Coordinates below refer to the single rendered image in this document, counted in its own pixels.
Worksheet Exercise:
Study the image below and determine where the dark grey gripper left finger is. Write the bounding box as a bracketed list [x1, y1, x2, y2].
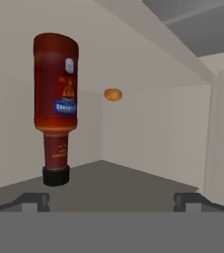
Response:
[0, 192, 50, 213]

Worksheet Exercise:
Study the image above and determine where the red condiment bottle black cap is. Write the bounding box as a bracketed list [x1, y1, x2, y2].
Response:
[33, 32, 80, 188]

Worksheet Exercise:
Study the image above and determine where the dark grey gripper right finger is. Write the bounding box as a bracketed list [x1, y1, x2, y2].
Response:
[173, 192, 224, 213]

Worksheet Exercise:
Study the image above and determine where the beige cabinet door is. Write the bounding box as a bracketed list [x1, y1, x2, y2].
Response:
[202, 67, 224, 211]

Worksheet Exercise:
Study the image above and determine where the small orange round food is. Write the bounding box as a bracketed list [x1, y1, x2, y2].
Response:
[104, 87, 123, 103]

